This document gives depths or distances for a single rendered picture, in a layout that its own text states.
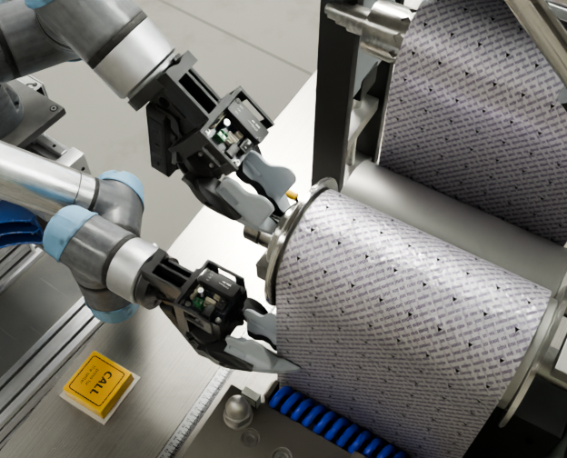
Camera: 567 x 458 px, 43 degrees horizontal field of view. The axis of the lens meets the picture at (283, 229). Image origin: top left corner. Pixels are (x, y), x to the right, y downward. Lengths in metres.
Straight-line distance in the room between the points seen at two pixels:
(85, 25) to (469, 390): 0.48
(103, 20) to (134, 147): 1.87
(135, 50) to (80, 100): 2.07
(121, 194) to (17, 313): 0.99
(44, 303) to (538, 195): 1.46
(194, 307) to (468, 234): 0.32
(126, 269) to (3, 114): 0.70
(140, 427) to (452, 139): 0.58
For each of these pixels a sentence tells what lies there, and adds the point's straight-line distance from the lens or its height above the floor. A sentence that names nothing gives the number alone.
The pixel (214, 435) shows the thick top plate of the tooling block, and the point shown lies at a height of 1.03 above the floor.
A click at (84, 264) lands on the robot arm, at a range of 0.91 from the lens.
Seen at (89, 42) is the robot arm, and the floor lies 1.43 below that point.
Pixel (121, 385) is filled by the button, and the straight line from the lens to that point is 1.05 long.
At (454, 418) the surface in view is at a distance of 0.75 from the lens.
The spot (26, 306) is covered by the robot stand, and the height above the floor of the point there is 0.21.
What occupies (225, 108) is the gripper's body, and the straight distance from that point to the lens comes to 0.70.
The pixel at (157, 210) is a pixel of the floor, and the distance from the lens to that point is 2.36.
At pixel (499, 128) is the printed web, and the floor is 1.33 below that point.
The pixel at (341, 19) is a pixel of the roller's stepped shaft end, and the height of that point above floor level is 1.34.
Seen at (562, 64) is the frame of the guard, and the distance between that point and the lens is 0.20.
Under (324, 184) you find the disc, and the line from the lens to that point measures 0.72.
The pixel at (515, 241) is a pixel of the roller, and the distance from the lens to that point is 0.81.
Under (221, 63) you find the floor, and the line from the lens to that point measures 2.81.
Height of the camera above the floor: 1.87
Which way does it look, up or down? 55 degrees down
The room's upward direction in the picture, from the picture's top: straight up
